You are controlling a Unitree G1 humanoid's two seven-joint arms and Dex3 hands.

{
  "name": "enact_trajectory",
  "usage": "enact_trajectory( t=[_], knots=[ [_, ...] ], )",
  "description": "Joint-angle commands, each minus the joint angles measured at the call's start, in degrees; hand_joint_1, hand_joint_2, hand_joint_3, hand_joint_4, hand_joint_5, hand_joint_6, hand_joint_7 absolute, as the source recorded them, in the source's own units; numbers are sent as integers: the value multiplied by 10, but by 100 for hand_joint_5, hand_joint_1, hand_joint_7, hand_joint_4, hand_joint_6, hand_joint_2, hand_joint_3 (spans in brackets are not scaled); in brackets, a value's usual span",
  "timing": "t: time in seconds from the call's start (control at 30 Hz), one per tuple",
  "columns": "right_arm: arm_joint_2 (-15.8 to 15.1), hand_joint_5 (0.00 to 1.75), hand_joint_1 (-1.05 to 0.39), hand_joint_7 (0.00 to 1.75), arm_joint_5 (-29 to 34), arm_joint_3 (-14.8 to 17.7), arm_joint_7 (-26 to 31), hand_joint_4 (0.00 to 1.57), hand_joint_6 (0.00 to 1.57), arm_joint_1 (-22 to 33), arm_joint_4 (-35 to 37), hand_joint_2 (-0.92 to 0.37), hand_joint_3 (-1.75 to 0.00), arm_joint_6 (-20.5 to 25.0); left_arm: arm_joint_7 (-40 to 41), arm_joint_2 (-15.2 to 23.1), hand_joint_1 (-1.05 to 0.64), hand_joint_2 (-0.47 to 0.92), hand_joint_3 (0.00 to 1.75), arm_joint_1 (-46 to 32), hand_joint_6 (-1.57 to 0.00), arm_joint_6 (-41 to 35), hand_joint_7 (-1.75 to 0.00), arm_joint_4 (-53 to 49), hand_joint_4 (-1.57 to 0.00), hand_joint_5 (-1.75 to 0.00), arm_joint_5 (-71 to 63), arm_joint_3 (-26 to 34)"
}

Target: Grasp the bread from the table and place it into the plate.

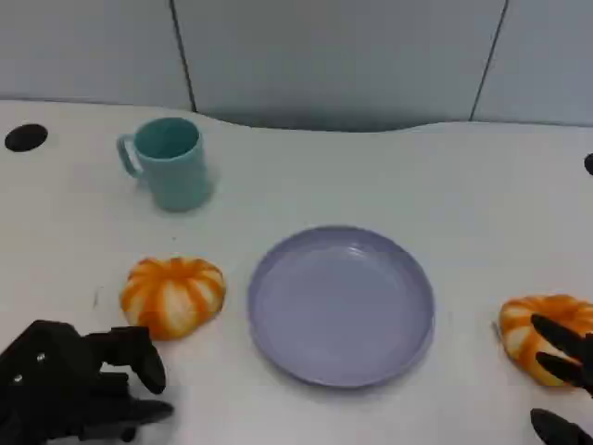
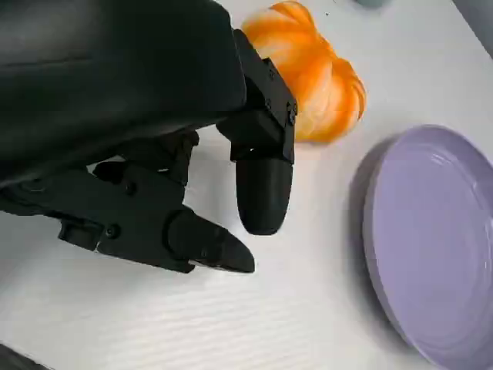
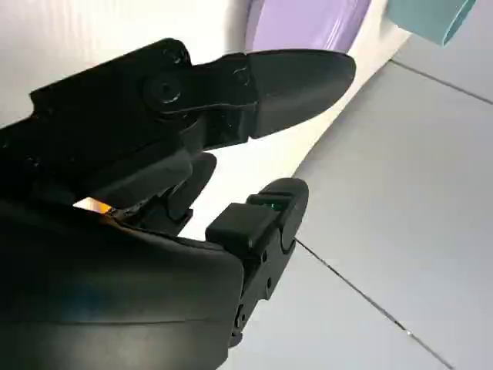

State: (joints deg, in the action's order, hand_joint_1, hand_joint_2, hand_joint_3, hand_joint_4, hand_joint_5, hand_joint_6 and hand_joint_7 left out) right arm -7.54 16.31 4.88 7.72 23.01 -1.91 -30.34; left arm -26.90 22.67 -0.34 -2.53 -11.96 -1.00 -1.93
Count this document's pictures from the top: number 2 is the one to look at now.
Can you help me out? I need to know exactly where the lilac plate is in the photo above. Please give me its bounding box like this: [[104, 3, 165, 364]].
[[348, 123, 493, 368]]

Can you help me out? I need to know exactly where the orange white toy bread roll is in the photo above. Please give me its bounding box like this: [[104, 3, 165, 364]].
[[241, 1, 367, 145]]

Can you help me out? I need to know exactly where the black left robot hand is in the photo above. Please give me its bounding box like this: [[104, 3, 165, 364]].
[[0, 0, 298, 275]]

